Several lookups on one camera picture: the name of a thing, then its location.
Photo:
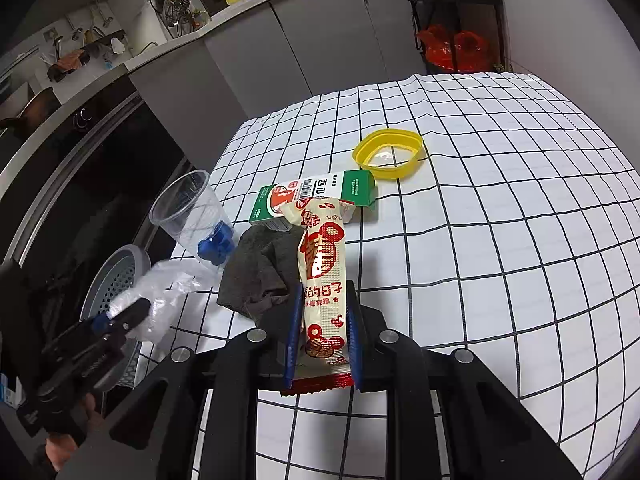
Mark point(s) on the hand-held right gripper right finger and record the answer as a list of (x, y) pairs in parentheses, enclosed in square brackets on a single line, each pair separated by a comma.
[(356, 347)]

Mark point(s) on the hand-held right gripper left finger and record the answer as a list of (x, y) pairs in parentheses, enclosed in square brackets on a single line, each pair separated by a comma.
[(292, 355)]

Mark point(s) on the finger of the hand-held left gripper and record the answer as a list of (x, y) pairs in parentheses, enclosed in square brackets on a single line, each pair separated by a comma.
[(100, 324), (132, 312)]

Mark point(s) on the grey perforated waste basket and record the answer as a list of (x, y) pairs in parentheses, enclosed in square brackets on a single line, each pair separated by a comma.
[(115, 280)]

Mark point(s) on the clear plastic bag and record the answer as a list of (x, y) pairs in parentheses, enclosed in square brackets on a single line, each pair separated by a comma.
[(165, 290)]

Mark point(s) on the cream and red snack wrapper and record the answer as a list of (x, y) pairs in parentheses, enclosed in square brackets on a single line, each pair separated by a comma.
[(322, 280)]

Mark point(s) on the grey cloth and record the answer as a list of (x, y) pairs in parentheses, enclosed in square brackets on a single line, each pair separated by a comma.
[(255, 270)]

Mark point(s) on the blue plastic caps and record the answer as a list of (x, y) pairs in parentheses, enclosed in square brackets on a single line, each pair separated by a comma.
[(215, 245)]

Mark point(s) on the clear plastic cup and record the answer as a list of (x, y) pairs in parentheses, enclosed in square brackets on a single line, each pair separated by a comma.
[(185, 210)]

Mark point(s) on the green and white carton box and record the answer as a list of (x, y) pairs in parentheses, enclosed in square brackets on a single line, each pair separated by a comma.
[(330, 187)]

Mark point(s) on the person's left hand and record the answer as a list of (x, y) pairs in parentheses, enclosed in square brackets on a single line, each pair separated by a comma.
[(62, 452)]

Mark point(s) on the black glass stove unit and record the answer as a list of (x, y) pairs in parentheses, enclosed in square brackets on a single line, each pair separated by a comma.
[(75, 175)]

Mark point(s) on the white checkered tablecloth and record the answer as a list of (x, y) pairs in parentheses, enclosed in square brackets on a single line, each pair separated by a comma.
[(500, 210)]

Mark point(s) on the dark frying pan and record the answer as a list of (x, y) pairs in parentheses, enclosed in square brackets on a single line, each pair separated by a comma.
[(30, 107)]

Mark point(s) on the orange dish cloth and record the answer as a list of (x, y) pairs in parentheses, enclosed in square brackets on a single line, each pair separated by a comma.
[(67, 61)]

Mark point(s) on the white crumpled cloth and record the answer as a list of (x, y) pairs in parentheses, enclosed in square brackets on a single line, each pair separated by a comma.
[(118, 45)]

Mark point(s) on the grey kitchen counter cabinet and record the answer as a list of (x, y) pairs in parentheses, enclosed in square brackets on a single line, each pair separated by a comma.
[(310, 45)]

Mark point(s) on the red plastic bag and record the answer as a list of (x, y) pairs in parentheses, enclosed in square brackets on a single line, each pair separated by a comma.
[(472, 52), (435, 50)]

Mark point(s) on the black metal rack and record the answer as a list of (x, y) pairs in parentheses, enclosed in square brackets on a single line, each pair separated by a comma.
[(495, 25)]

